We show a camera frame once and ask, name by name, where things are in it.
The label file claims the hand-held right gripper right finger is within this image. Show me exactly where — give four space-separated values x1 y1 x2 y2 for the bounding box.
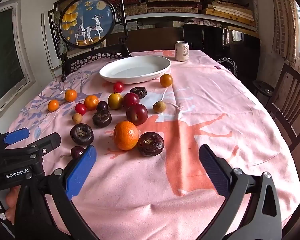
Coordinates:
198 144 283 240

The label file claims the white framed window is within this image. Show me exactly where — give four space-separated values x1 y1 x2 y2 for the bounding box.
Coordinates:
0 1 37 120

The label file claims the person's left hand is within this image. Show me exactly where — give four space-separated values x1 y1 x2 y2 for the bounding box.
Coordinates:
4 186 23 223

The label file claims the red plum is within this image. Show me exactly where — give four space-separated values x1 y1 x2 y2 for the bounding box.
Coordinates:
122 92 140 109
126 104 148 126

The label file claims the dark brown water chestnut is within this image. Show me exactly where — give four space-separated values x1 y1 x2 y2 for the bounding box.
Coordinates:
92 110 112 128
70 123 94 146
130 87 148 99
137 132 165 157

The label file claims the large mandarin orange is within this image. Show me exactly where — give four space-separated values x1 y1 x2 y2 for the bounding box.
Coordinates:
113 121 140 151

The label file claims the beige drink can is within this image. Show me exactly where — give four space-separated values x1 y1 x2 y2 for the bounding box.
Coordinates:
175 41 190 62

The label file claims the yellow plum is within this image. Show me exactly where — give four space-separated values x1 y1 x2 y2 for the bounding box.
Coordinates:
108 92 123 110

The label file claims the brown wooden board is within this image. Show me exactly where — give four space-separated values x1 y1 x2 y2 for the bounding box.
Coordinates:
106 26 184 53

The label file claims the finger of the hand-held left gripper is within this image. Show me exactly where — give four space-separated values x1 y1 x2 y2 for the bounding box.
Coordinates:
0 127 30 155
15 132 62 159

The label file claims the black round stool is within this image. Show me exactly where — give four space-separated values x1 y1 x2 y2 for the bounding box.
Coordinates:
252 80 275 98

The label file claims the white wall shelf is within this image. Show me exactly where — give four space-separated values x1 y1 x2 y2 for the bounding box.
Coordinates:
97 0 259 34

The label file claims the white picture frame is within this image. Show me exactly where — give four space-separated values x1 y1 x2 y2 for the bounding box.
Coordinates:
41 11 65 72

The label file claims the smooth round orange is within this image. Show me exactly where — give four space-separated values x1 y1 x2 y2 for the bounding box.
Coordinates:
160 74 173 87

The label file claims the stack of wooden boxes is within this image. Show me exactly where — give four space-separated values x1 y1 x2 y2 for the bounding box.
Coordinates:
202 0 255 28

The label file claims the small mandarin orange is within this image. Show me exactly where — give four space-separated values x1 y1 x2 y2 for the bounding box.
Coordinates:
65 89 78 102
84 95 100 111
48 99 60 112

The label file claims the stack of woven boxes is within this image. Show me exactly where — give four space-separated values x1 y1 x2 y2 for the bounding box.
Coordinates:
120 0 205 15

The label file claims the dark red cherry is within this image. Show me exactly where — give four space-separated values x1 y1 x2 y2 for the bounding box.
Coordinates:
61 146 85 159
97 100 109 112

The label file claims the red cherry tomato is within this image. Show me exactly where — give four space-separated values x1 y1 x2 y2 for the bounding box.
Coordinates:
75 103 87 115
113 81 125 93

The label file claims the dark wooden chair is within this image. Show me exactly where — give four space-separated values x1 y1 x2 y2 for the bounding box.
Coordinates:
252 63 300 153

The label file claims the white oval plate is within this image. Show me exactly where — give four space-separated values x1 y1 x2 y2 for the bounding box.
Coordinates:
99 56 171 84

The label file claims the pink cloth bundle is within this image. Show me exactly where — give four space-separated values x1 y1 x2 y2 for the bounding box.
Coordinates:
187 19 223 27

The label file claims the round deer screen black stand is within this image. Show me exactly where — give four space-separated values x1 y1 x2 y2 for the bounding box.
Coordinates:
48 0 132 82

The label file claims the pink printed tablecloth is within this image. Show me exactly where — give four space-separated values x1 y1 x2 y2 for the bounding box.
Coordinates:
9 49 300 240

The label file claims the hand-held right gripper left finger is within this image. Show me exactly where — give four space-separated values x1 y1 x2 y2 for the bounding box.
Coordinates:
14 145 98 240

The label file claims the black glossy panel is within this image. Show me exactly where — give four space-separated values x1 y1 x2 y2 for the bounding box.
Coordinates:
183 24 261 85

